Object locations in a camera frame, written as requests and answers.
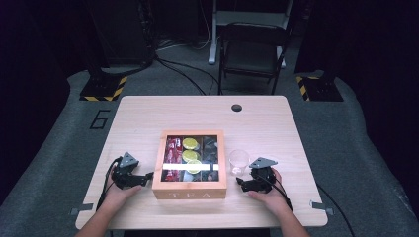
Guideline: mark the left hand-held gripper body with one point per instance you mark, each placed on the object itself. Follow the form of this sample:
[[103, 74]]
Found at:
[[123, 174]]

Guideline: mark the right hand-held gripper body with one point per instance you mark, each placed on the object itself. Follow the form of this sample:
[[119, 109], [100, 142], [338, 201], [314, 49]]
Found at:
[[262, 179]]

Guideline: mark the wooden tea box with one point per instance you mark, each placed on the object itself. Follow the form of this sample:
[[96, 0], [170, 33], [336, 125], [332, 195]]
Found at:
[[189, 191]]

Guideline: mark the person's left hand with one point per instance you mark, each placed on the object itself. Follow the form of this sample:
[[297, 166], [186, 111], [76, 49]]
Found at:
[[117, 196]]

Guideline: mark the person's right hand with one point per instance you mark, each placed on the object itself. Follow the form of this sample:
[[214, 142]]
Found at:
[[275, 199]]

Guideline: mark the clear plastic cup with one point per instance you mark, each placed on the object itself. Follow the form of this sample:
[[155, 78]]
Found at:
[[238, 161]]

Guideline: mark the dark tea bag packet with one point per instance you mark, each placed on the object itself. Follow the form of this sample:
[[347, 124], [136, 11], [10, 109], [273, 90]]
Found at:
[[210, 176], [210, 148]]

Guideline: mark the red sachet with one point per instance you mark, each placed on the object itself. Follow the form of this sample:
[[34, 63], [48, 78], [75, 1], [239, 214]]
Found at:
[[169, 151], [178, 149]]

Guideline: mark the white capsule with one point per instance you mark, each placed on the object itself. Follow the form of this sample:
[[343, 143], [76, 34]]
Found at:
[[187, 177]]

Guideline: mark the yellow-lid capsule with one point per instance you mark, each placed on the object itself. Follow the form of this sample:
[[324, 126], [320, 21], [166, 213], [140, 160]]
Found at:
[[193, 166], [190, 143], [189, 155]]

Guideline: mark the black table grommet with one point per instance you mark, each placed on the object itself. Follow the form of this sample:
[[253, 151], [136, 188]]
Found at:
[[236, 108]]

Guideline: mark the striped black stand base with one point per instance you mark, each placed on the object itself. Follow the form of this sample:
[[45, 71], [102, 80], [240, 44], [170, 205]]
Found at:
[[102, 89], [321, 89]]

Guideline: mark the black folding chair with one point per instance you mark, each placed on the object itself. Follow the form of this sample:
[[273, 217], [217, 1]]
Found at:
[[252, 52]]

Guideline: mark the grey table edge bracket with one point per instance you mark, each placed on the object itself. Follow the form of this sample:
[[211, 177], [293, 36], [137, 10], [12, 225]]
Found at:
[[321, 206], [82, 208]]

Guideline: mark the white desk frame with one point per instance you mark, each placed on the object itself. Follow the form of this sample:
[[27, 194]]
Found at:
[[227, 16]]

